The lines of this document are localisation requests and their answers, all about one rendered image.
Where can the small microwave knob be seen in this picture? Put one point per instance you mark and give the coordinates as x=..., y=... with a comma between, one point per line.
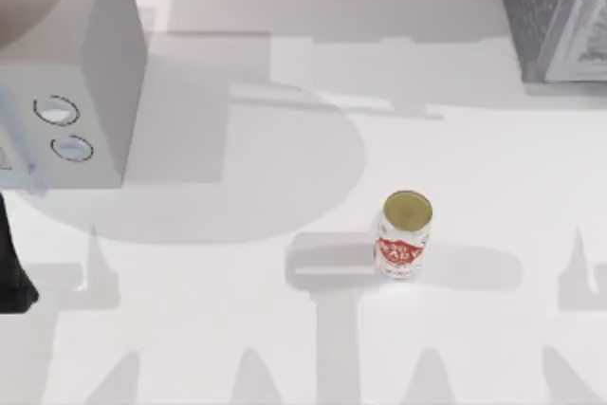
x=72, y=148

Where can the red and white can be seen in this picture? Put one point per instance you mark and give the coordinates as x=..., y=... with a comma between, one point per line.
x=403, y=244

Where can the large microwave knob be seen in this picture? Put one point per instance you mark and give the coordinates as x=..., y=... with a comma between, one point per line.
x=56, y=110

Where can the pale microwave oven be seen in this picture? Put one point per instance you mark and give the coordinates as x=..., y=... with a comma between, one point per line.
x=104, y=92

